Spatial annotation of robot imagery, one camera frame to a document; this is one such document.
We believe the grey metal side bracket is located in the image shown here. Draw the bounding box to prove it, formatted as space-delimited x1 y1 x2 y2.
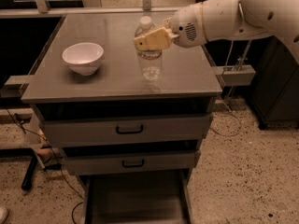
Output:
212 65 256 87

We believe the white ceramic bowl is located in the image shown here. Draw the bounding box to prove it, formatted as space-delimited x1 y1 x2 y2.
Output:
62 42 104 76

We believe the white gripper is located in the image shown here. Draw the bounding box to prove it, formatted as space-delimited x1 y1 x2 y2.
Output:
134 3 206 51

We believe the black drawer handle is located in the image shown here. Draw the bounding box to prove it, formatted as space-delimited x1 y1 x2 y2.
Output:
115 125 144 135
121 160 145 168

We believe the black top drawer handle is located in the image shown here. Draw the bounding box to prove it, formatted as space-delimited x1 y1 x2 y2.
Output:
115 125 144 135

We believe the bottom open drawer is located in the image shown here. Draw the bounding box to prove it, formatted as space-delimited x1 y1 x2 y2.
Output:
80 170 194 224

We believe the grey drawer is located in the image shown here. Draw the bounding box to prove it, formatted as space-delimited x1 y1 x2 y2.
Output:
64 151 200 175
40 115 211 147

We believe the black floor cable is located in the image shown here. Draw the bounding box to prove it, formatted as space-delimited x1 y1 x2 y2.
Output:
2 105 85 224

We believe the middle grey drawer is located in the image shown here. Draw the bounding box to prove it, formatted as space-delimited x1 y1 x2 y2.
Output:
64 151 200 175

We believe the white shoe tip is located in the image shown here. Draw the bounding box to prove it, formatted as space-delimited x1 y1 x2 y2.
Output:
0 206 8 224

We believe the top grey drawer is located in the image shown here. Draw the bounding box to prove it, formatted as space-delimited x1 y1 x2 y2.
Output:
40 115 211 147

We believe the thin metal pole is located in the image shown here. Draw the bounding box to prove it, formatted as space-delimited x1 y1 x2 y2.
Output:
222 40 251 103

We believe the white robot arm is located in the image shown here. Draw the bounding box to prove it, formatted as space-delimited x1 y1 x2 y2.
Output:
134 0 299 62

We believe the grey drawer cabinet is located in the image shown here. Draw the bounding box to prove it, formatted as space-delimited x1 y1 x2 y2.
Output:
20 11 223 224

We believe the clear plastic water bottle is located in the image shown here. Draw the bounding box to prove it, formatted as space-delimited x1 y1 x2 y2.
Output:
135 16 163 82

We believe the white power cable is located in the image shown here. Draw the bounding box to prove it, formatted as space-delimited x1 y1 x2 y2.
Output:
209 40 243 138

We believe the grey left side bracket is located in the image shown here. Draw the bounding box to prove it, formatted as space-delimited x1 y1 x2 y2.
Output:
0 75 34 98

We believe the black middle drawer handle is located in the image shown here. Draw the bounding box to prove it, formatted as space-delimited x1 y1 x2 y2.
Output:
121 160 145 168

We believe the black cylindrical leg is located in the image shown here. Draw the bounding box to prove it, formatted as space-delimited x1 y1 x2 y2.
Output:
21 156 37 191

